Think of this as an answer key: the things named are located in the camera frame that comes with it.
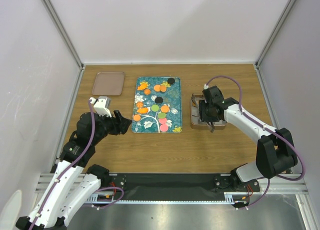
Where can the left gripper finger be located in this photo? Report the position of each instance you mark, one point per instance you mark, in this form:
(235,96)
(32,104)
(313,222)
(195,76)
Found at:
(124,125)
(118,115)

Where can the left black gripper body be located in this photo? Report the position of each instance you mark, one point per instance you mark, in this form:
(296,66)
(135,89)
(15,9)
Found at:
(107,125)

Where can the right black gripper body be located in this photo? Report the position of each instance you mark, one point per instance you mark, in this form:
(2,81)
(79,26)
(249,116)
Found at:
(205,113)

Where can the orange sandwich cookie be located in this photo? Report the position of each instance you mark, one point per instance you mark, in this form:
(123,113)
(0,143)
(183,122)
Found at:
(165,109)

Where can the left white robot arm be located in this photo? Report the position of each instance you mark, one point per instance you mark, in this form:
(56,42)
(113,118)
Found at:
(60,203)

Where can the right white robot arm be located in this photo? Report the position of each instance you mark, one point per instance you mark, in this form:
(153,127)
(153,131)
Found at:
(274,147)

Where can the orange shell cookie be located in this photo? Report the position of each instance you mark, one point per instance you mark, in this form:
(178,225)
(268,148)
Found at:
(136,118)

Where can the orange fish cookie lower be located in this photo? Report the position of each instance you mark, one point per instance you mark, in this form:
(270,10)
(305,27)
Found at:
(143,110)

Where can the orange fish cookie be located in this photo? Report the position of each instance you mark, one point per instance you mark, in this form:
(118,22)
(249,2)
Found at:
(143,110)
(142,86)

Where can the orange flower cookie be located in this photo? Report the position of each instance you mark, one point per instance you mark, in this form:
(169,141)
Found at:
(139,105)

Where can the brown cookie tin box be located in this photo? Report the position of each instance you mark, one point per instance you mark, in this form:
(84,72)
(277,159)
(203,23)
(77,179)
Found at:
(220,125)

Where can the green sandwich cookie left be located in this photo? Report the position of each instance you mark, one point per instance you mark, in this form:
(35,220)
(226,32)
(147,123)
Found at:
(155,108)

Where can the green sandwich cookie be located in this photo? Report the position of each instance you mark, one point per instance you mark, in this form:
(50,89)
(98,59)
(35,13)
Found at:
(155,108)
(161,115)

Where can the teal floral serving tray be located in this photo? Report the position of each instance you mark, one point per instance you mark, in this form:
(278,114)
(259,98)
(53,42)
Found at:
(149,123)

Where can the green sandwich cookie right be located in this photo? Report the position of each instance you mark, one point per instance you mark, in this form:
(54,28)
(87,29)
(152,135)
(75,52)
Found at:
(161,115)

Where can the orange swirl cookie top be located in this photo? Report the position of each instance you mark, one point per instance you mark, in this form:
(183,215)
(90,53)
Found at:
(147,92)

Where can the pink sandwich cookie upper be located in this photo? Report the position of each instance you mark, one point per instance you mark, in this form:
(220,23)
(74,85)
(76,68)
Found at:
(162,121)

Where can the pink sandwich cookie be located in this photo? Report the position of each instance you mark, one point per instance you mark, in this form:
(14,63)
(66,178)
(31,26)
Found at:
(164,128)
(162,121)

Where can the orange fish cookie top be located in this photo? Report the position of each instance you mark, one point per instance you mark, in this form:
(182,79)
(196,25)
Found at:
(142,86)

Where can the pink sandwich cookie lower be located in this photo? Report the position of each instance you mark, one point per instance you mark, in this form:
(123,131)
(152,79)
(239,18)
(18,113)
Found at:
(164,128)

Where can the black sandwich cookie middle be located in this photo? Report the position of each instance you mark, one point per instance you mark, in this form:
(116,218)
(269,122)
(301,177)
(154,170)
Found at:
(158,100)

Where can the black sandwich cookie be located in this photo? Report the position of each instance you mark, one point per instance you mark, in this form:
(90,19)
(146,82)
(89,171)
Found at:
(158,100)
(171,81)

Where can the black sandwich cookie top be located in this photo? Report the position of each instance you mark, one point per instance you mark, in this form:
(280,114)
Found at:
(171,81)

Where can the orange round cookie tilted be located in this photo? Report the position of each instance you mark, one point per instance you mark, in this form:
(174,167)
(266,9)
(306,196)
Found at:
(163,88)

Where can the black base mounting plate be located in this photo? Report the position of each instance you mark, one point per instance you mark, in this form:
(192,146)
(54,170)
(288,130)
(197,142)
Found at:
(175,187)

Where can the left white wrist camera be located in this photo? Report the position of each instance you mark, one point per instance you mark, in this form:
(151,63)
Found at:
(101,105)

